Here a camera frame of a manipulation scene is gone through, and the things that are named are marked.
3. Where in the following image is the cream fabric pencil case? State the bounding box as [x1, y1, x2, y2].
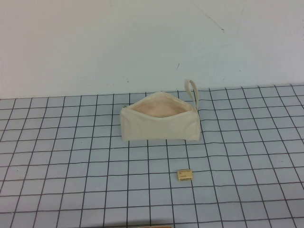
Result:
[119, 78, 200, 142]

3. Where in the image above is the small yellow eraser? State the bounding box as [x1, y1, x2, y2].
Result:
[177, 169, 193, 184]

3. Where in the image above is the blue-grey grid mat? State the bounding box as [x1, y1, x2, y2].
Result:
[0, 82, 304, 228]

